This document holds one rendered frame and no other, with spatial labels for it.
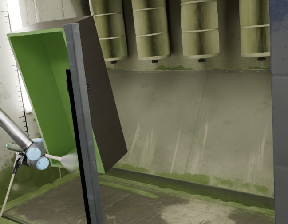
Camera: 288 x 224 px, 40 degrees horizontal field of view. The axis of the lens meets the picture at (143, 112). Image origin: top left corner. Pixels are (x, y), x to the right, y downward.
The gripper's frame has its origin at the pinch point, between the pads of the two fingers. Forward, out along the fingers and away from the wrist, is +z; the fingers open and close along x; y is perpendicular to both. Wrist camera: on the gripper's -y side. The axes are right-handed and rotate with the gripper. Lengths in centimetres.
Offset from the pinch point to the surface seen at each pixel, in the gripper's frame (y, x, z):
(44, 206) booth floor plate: 44, 63, 40
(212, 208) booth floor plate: 4, 137, -89
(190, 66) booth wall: -124, 142, -22
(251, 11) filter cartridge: -153, 95, -110
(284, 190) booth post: -19, 12, -204
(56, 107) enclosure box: -45, 37, 28
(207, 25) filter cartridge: -145, 98, -68
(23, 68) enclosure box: -65, -7, 21
